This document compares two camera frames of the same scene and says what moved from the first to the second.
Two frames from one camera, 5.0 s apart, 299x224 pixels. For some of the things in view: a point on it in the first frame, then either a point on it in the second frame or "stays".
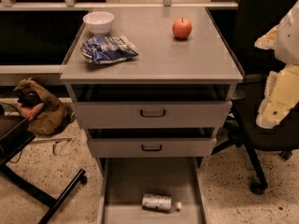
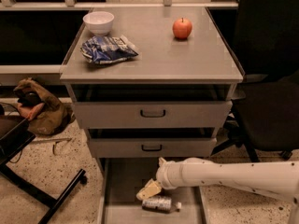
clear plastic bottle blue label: [162, 203] stays
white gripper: [288, 39] → [163, 175]
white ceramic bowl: [100, 22] stays
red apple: [181, 29] stays
